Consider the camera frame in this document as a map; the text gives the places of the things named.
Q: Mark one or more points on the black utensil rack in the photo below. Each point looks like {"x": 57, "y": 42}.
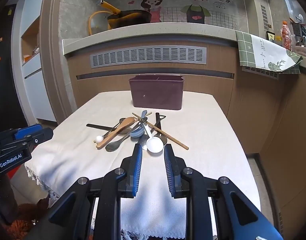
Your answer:
{"x": 296, "y": 28}

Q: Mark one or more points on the dark metal spoon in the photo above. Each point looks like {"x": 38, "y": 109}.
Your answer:
{"x": 113, "y": 145}

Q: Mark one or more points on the orange object on shelf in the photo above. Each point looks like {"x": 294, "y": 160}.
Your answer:
{"x": 27, "y": 58}

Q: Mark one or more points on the small yellow object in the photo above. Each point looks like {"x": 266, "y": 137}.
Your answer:
{"x": 279, "y": 38}

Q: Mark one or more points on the white wall duct cover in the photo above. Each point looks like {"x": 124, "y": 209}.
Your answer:
{"x": 255, "y": 10}

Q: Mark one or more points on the white spoon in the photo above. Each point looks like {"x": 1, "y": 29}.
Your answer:
{"x": 155, "y": 145}

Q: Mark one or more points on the long grey vent grille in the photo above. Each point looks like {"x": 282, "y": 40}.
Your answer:
{"x": 148, "y": 57}

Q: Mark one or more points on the wooden chopstick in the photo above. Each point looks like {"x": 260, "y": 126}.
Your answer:
{"x": 146, "y": 116}
{"x": 167, "y": 136}

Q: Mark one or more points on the black refrigerator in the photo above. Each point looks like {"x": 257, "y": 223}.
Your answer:
{"x": 3, "y": 80}

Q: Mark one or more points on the grey-blue spoon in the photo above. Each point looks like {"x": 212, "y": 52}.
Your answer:
{"x": 137, "y": 133}

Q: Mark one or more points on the black knife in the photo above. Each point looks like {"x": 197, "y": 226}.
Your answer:
{"x": 98, "y": 127}

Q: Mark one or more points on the glass lid with yellow rim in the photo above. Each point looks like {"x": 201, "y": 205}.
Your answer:
{"x": 99, "y": 22}

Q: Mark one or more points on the white shelf cabinet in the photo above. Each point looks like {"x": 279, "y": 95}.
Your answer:
{"x": 38, "y": 95}

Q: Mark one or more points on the kitchen counter with stone top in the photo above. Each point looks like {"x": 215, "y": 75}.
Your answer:
{"x": 167, "y": 33}

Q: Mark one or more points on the purple plastic utensil holder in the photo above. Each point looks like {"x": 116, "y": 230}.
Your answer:
{"x": 155, "y": 95}

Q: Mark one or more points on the pink plastic basket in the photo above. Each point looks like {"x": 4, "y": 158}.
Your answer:
{"x": 305, "y": 52}

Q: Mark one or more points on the cartoon wall sticker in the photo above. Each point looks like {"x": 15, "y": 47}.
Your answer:
{"x": 195, "y": 10}

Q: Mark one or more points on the white ball-tipped utensil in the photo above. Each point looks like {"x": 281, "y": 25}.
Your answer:
{"x": 99, "y": 138}

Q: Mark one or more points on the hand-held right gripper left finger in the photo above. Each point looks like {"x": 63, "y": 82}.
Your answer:
{"x": 136, "y": 171}

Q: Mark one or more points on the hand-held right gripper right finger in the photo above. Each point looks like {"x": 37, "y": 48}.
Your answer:
{"x": 169, "y": 172}

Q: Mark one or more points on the white tablecloth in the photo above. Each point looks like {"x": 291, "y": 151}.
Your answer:
{"x": 192, "y": 120}

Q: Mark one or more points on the short grey vent grille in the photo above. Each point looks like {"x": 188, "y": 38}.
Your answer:
{"x": 257, "y": 71}

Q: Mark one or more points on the small dark sign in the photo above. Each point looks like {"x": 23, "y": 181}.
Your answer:
{"x": 270, "y": 38}

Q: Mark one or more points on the wooden spoon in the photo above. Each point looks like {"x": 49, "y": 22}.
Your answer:
{"x": 125, "y": 123}

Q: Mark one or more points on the red floor mat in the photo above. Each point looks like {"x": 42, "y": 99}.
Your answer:
{"x": 18, "y": 171}

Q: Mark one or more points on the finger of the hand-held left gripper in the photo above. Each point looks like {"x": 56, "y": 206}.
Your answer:
{"x": 41, "y": 136}
{"x": 25, "y": 131}

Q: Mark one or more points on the green checked towel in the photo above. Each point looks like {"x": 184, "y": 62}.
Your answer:
{"x": 267, "y": 52}

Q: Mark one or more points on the red snack packet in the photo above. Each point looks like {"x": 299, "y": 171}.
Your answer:
{"x": 286, "y": 36}

